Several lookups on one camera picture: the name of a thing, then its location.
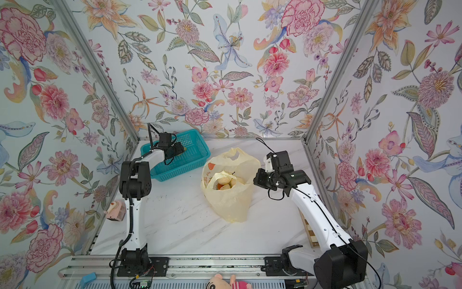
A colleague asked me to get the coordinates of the green circuit board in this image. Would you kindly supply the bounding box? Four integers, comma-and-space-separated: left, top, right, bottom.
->
131, 280, 151, 289

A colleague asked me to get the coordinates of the teal plastic basket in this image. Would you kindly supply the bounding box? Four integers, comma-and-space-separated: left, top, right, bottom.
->
150, 130, 211, 182

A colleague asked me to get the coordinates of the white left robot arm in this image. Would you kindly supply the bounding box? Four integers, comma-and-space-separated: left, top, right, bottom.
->
116, 132, 185, 272

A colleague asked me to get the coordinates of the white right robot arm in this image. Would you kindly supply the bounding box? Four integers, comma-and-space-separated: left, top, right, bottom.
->
254, 169, 368, 289

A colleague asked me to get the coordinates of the yellow plastic bag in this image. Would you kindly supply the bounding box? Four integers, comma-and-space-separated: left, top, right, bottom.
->
200, 148, 261, 223

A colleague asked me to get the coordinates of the blue block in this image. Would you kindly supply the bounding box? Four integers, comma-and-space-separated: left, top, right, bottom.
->
79, 272, 97, 289

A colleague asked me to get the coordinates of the metal base rail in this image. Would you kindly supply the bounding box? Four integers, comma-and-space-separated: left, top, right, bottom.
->
58, 255, 320, 289

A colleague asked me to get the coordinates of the pink plush toy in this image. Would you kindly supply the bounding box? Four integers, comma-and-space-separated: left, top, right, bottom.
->
205, 274, 253, 289

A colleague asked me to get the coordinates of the wooden chessboard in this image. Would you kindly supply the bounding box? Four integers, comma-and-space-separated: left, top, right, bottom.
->
299, 211, 320, 248

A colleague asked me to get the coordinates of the pink toy figure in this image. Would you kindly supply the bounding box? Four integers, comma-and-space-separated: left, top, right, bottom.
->
105, 200, 126, 222

